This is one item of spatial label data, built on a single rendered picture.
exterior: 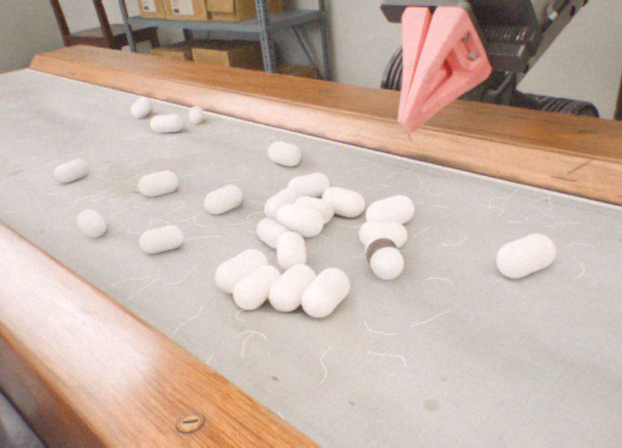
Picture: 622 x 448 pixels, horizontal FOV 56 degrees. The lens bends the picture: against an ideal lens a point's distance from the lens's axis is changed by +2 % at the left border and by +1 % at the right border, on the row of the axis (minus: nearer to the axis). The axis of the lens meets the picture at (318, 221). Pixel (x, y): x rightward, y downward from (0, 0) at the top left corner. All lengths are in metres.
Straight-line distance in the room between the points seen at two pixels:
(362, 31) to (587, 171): 2.47
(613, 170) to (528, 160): 0.06
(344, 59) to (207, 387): 2.78
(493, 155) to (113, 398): 0.36
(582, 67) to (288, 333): 2.21
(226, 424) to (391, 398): 0.08
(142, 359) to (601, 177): 0.35
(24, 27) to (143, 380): 4.79
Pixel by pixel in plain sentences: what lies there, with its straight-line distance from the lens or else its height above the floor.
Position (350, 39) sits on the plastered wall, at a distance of 2.95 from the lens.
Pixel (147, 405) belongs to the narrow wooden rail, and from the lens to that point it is 0.27.
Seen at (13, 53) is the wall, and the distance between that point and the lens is 4.99.
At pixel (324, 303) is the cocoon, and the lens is 0.32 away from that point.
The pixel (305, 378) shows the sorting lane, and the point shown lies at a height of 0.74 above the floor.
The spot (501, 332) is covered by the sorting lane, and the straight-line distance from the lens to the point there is 0.33.
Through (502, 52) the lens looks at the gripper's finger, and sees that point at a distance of 0.44.
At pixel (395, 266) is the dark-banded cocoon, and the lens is 0.35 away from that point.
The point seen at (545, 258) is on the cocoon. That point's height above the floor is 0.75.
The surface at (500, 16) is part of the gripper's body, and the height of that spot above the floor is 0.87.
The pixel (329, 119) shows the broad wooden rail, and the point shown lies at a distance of 0.62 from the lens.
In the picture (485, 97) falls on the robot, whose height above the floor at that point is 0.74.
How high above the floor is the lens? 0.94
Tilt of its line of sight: 27 degrees down
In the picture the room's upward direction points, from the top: 6 degrees counter-clockwise
